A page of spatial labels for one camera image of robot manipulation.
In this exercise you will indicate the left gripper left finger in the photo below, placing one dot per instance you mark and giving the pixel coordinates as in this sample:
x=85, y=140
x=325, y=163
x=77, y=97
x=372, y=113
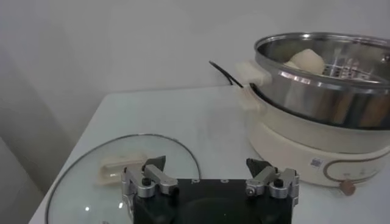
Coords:
x=158, y=179

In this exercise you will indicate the white steamed baozi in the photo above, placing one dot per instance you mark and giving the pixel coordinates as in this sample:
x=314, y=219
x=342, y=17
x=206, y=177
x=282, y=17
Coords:
x=309, y=61

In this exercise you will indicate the stainless steel steamer basket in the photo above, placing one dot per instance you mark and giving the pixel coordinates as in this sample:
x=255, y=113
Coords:
x=304, y=100

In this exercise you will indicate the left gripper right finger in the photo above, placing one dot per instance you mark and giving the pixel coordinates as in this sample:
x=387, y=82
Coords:
x=268, y=178

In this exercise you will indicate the cream electric cooker base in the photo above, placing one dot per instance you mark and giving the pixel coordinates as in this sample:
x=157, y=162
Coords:
x=289, y=152

